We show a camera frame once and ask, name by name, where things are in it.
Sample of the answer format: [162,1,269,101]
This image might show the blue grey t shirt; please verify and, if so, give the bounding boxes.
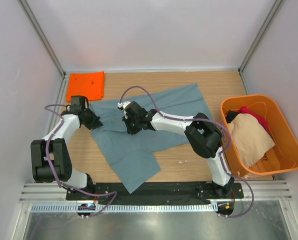
[90,84,212,193]

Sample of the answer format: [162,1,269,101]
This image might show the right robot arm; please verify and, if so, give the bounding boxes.
[117,101,234,198]

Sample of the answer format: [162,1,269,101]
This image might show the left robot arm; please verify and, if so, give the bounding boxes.
[30,95,103,200]

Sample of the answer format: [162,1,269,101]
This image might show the folded orange t shirt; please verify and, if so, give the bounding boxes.
[66,71,105,102]

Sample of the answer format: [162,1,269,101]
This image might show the black garment in basket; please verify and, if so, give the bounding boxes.
[225,110,240,124]

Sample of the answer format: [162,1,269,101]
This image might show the red t shirt in basket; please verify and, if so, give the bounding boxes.
[238,106,270,134]

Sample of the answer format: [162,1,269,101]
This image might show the beige t shirt in basket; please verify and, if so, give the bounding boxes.
[228,113,275,168]

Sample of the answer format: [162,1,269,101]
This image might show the orange plastic basket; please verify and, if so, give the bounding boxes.
[218,94,298,179]

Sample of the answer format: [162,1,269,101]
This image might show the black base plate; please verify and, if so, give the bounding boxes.
[65,181,244,206]

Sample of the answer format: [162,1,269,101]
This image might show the white slotted cable duct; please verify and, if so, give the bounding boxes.
[30,202,218,214]

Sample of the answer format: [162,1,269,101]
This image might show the aluminium frame rail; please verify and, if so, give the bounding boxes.
[18,182,72,204]

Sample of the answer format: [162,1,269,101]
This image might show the left aluminium corner post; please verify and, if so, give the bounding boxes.
[18,0,66,77]

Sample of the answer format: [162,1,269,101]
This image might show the aluminium corner post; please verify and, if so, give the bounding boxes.
[238,0,286,76]
[18,0,66,77]

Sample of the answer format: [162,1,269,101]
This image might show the right aluminium corner post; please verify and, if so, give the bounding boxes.
[238,0,286,76]

